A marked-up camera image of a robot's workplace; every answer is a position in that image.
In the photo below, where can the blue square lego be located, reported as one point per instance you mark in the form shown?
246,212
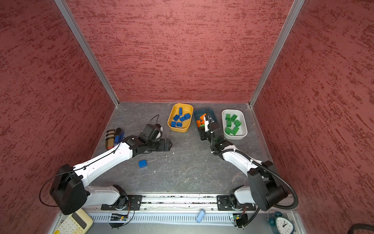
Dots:
187,116

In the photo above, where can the plaid checkered pouch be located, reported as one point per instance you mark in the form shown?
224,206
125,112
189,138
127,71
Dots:
110,139

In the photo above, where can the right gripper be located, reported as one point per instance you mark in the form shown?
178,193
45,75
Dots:
202,134

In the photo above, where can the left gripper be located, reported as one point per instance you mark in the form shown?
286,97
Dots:
167,148

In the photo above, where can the aluminium front rail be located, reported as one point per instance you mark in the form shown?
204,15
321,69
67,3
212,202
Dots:
175,201

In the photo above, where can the light blue small cylinder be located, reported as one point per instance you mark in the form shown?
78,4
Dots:
200,216

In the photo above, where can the cream calculator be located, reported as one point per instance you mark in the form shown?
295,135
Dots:
78,222

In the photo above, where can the green long lego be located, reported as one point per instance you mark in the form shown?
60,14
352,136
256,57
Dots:
235,130

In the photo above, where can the yellow plastic bin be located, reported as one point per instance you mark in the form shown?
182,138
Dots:
180,117

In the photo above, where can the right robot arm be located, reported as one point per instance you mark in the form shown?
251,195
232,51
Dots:
265,187

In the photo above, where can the teal alarm clock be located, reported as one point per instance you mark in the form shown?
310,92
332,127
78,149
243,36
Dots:
280,224

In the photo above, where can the white slotted cable duct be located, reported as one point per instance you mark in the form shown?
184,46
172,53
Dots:
215,219

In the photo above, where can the white plastic bin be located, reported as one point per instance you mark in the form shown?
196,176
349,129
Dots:
243,128

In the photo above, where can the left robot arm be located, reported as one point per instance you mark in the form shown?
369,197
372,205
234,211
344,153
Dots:
72,189

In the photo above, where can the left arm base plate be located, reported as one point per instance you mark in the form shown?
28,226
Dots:
124,204

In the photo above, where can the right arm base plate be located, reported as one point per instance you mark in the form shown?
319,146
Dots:
229,203

